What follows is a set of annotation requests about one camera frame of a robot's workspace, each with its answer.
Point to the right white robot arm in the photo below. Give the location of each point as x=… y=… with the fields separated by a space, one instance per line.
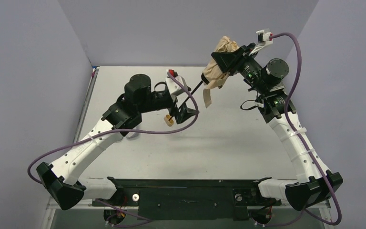
x=313 y=177

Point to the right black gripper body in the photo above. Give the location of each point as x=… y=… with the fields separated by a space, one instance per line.
x=236 y=60

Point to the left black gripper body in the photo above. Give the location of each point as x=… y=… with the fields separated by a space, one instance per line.
x=177 y=109

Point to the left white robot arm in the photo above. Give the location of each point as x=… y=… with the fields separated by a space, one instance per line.
x=62 y=177

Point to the beige umbrella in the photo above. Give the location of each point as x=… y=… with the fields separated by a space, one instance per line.
x=211 y=77

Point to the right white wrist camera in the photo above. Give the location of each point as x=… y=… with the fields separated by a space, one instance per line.
x=264 y=40

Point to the purple zippered umbrella case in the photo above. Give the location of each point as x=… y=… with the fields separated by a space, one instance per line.
x=132 y=135

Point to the aluminium left side rail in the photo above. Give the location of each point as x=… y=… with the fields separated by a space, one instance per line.
x=86 y=103

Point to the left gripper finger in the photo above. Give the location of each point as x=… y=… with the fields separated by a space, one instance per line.
x=183 y=114
x=174 y=110

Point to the aluminium front rail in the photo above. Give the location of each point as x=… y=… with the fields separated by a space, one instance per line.
x=188 y=198

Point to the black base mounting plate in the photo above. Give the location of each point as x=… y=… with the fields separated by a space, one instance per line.
x=235 y=213

